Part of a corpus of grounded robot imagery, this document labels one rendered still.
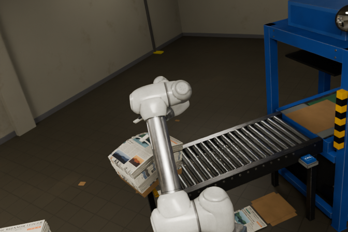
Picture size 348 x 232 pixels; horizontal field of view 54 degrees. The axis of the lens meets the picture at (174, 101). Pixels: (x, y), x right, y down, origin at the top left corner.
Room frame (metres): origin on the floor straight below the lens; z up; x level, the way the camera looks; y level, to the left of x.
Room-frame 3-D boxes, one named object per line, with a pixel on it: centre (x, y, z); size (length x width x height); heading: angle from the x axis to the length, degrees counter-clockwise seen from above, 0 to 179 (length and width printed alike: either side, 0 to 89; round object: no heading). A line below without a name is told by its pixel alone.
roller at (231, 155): (2.20, -0.35, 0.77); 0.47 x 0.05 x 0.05; 17
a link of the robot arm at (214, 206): (1.24, -0.10, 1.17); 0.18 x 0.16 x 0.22; 95
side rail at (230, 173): (1.96, -0.42, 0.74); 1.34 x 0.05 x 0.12; 107
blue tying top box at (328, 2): (2.49, -1.32, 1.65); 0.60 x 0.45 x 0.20; 17
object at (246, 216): (2.21, -0.39, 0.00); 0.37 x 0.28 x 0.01; 107
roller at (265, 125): (2.33, -0.79, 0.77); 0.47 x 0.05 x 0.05; 17
